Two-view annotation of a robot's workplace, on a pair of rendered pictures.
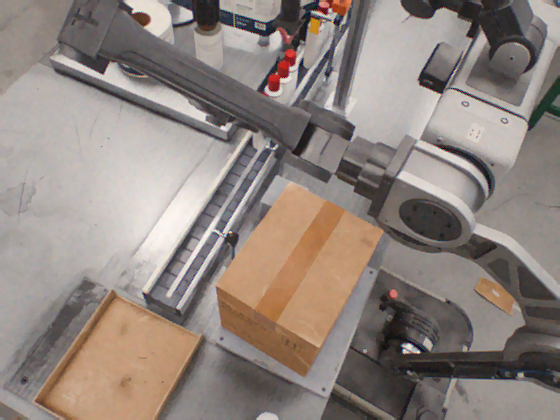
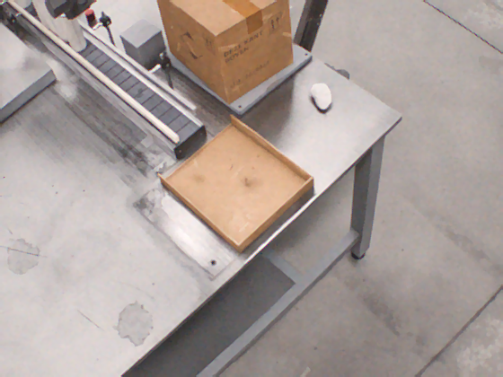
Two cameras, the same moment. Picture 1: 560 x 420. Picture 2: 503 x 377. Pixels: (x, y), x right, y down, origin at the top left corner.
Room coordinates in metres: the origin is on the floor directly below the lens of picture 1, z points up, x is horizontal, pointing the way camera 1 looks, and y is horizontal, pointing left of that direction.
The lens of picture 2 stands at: (-0.30, 1.04, 2.17)
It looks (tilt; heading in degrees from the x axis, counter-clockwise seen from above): 57 degrees down; 305
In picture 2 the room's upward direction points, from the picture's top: 10 degrees counter-clockwise
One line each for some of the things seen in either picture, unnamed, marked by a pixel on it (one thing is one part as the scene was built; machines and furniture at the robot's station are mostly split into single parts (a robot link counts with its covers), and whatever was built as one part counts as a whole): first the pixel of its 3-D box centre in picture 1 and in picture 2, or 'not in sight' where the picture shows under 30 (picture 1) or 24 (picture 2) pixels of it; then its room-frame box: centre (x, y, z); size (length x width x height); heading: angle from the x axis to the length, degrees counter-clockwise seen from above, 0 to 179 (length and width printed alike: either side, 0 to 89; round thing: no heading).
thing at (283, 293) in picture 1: (297, 281); (225, 23); (0.45, -0.06, 0.99); 0.30 x 0.24 x 0.27; 155
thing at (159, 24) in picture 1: (142, 38); not in sight; (1.23, 0.51, 0.95); 0.20 x 0.20 x 0.14
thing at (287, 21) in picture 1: (289, 11); not in sight; (1.23, 0.04, 1.12); 0.10 x 0.07 x 0.07; 160
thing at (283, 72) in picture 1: (281, 91); (49, 8); (1.04, 0.04, 0.98); 0.05 x 0.05 x 0.20
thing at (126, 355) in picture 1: (122, 368); (234, 179); (0.23, 0.33, 0.85); 0.30 x 0.26 x 0.04; 161
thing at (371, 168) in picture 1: (370, 168); not in sight; (0.45, -0.13, 1.45); 0.09 x 0.08 x 0.12; 156
